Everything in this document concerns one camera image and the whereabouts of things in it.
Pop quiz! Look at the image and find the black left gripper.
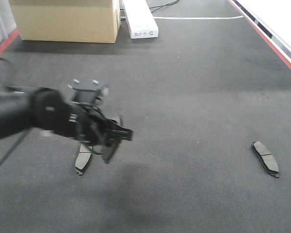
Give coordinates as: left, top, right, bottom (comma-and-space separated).
63, 103, 133, 147

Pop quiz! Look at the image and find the grey brake pad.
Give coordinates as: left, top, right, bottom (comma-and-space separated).
75, 144, 92, 176
251, 141, 280, 178
101, 116, 123, 165

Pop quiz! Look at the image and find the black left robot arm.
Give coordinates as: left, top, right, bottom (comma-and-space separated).
0, 86, 133, 146

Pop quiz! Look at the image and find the cardboard box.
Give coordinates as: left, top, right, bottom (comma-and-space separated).
9, 0, 121, 44

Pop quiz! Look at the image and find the long white box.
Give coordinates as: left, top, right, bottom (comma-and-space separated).
122, 0, 159, 39

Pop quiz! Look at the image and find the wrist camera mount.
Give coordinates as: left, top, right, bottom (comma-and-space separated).
68, 78, 109, 105

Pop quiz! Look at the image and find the black cable bundle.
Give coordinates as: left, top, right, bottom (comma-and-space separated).
147, 0, 179, 13

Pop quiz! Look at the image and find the white cable strip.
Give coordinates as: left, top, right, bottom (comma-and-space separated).
154, 16, 244, 20

